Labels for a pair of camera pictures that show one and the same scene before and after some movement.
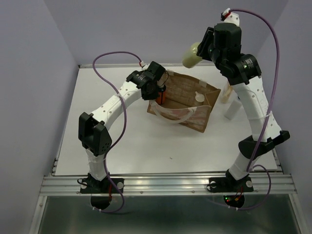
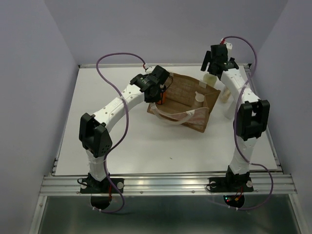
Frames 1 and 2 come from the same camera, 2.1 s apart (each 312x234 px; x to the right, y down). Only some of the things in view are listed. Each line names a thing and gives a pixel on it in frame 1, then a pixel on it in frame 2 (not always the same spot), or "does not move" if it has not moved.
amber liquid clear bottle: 224,99 does not move
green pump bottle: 190,58 to 210,79
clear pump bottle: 199,100 does not move
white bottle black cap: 232,109 does not move
